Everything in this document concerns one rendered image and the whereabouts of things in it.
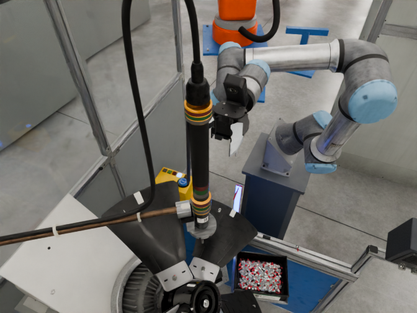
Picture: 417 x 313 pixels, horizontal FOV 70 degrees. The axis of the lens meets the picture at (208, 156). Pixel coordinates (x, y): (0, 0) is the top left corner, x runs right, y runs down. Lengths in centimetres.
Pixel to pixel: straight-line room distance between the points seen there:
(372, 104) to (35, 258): 98
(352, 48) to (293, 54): 16
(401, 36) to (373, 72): 143
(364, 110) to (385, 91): 7
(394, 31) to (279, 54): 143
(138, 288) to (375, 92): 85
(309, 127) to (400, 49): 120
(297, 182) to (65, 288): 101
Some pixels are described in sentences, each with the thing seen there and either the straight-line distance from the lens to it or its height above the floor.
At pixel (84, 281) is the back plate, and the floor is 121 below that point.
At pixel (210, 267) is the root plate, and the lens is 98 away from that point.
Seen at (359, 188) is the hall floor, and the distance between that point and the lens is 293.
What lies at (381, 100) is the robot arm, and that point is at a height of 164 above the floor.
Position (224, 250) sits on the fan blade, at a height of 118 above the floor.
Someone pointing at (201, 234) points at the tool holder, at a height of 146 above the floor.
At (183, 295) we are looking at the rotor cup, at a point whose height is 125.
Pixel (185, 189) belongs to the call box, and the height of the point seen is 107.
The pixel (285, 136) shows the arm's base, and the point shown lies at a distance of 135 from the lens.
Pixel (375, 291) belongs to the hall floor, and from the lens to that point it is 248.
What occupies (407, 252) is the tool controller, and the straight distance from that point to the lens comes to 118.
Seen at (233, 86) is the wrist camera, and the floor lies 174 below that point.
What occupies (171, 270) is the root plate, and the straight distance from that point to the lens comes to 90.
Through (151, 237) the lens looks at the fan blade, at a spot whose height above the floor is 134.
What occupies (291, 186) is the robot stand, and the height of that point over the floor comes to 100.
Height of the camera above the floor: 209
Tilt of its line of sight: 47 degrees down
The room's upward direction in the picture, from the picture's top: straight up
